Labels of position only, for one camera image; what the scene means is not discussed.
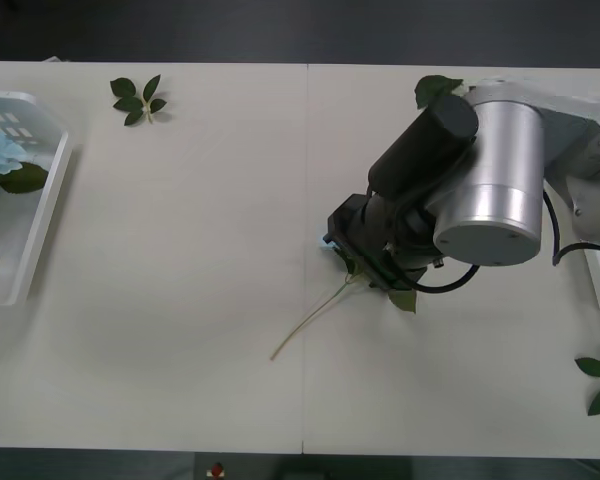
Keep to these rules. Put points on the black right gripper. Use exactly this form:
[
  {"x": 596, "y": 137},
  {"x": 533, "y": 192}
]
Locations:
[{"x": 352, "y": 225}]

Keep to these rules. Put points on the single large green leaf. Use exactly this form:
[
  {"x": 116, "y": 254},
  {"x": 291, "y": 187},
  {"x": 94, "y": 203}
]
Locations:
[{"x": 430, "y": 90}]

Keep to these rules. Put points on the silver and black right arm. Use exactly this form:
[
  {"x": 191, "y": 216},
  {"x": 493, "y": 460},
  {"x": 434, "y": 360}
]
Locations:
[{"x": 500, "y": 165}]

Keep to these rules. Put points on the small red and white object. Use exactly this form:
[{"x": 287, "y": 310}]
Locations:
[{"x": 216, "y": 470}]

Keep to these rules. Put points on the green leaf twig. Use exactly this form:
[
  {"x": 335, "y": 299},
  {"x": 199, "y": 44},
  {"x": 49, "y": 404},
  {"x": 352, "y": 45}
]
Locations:
[
  {"x": 592, "y": 367},
  {"x": 125, "y": 89}
]

